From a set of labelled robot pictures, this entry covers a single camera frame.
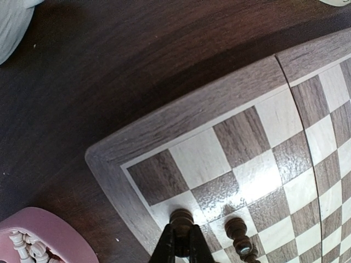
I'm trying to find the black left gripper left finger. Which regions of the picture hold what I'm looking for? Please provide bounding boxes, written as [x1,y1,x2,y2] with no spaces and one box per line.
[148,224,175,263]

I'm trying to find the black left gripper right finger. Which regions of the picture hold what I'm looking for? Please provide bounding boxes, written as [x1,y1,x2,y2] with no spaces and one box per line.
[189,225,215,263]

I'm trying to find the dark chess piece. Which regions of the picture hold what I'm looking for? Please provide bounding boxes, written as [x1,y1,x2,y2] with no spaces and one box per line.
[169,208,194,258]
[225,217,260,263]

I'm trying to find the wooden chess board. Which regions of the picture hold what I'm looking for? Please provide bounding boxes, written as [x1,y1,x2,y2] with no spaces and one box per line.
[85,29,350,262]

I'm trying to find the pink bowl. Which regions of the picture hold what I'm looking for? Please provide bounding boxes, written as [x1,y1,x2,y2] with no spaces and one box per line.
[1,207,99,262]

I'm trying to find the cream ribbed mug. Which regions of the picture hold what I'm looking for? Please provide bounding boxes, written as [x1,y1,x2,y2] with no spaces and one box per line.
[1,0,44,64]

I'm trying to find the cream cat-ear bowl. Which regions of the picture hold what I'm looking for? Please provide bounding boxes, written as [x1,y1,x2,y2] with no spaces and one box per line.
[320,0,351,7]

